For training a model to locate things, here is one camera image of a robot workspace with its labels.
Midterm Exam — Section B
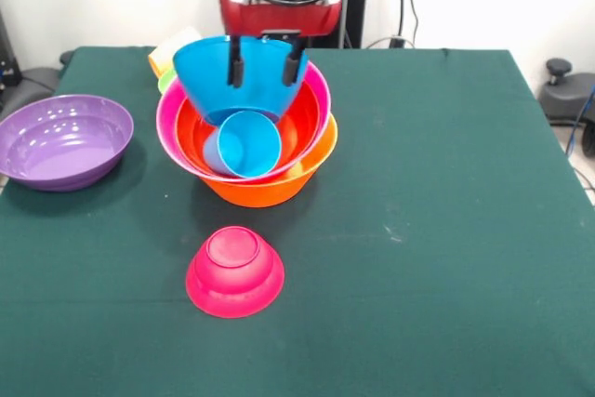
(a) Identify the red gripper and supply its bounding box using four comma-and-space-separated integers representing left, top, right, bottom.
218, 0, 344, 89

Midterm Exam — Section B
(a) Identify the medium blue bowl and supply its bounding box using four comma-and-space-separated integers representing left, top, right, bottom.
172, 34, 311, 127

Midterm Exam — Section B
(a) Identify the red-orange bowl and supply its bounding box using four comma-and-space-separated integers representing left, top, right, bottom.
175, 83, 323, 179

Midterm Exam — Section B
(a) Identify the blue cup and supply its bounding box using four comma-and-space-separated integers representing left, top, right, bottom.
202, 110, 284, 179

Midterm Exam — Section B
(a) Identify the large pink bowl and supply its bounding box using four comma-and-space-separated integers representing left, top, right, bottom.
155, 61, 333, 183

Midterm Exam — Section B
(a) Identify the large orange bowl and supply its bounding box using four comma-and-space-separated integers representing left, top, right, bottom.
197, 112, 339, 208

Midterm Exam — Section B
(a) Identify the small crimson bowl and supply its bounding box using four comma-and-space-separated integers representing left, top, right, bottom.
184, 225, 286, 320

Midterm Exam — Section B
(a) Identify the purple bowl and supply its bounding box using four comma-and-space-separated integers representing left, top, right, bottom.
0, 94, 135, 192

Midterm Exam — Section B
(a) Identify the yellow cup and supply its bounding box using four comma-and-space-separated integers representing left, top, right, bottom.
147, 25, 204, 78

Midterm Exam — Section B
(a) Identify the small green bowl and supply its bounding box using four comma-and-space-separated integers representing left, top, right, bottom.
156, 69, 179, 94

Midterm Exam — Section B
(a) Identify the black equipment box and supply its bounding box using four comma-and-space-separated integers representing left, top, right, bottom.
0, 10, 20, 86

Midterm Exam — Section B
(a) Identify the dark green tablecloth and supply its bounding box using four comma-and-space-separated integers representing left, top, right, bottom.
0, 46, 595, 397

